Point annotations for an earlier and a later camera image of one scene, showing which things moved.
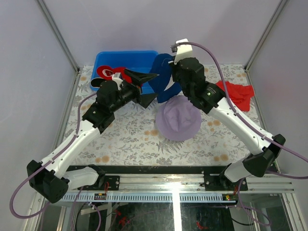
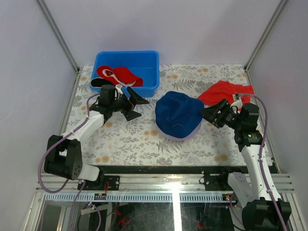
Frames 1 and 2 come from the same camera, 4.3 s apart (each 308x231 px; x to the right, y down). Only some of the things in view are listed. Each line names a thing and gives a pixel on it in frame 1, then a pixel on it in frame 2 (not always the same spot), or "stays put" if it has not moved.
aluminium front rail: [182, 182] stays put
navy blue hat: [163, 84] → [178, 115]
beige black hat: [96, 82] stays put
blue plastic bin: [139, 61] stays put
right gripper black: [174, 67] → [211, 112]
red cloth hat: [241, 95] stays put
